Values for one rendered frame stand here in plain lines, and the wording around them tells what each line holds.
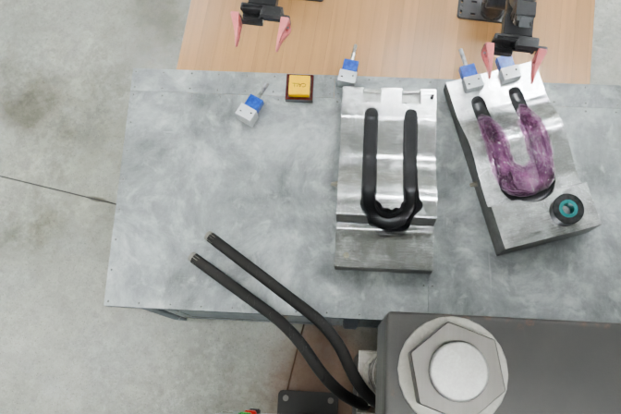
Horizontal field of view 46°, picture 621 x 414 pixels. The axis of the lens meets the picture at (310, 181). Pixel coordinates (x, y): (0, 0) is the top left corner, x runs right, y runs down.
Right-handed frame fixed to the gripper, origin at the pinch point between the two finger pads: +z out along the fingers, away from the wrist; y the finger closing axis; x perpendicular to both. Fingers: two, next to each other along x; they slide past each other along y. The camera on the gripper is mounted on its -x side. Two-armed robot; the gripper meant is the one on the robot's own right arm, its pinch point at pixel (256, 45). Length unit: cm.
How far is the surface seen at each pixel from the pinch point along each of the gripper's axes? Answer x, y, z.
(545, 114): 32, 76, -4
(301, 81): 36.4, 7.9, -6.4
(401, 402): -81, 37, 73
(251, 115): 34.6, -4.3, 6.1
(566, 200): 25, 82, 21
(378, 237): 34, 35, 36
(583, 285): 40, 91, 40
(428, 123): 31, 45, 3
